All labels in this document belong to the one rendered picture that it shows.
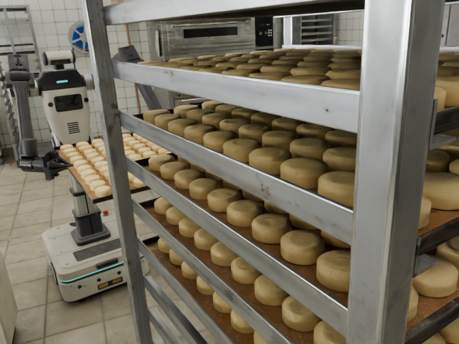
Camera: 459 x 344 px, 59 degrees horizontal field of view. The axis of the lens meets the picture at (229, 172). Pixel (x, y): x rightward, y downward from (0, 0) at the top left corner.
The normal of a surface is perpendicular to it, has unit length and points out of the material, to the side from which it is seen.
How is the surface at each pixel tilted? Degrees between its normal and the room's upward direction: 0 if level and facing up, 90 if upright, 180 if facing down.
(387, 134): 90
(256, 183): 90
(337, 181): 0
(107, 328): 0
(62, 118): 90
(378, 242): 90
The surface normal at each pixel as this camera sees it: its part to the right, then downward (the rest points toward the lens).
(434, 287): -0.26, 0.34
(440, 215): -0.05, -0.94
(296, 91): -0.84, 0.22
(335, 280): -0.46, 0.32
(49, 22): 0.37, 0.29
